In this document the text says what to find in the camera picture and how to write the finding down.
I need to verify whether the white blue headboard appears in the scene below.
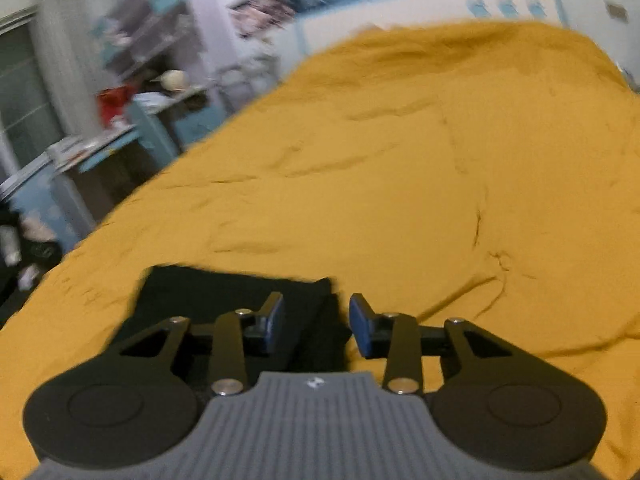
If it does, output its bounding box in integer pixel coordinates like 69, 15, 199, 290
273, 0, 568, 77

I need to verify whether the beige cap on desk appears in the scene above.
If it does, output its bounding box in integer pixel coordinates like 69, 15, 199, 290
152, 70, 190, 93

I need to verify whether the mustard yellow bed cover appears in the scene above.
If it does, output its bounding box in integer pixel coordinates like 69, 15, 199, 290
1, 22, 639, 479

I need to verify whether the red container on desk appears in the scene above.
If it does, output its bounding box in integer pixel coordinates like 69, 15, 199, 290
96, 84, 136, 128

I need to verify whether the beige wall switch plate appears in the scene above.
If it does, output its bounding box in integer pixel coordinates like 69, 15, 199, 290
604, 0, 628, 23

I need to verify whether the black garment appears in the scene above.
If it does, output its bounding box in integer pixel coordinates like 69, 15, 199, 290
110, 266, 352, 382

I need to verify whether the blue white desk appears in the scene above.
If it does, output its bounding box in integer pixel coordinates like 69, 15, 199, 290
2, 86, 226, 249

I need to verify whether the wall shelf unit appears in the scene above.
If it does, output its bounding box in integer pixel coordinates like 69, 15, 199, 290
92, 0, 205, 80

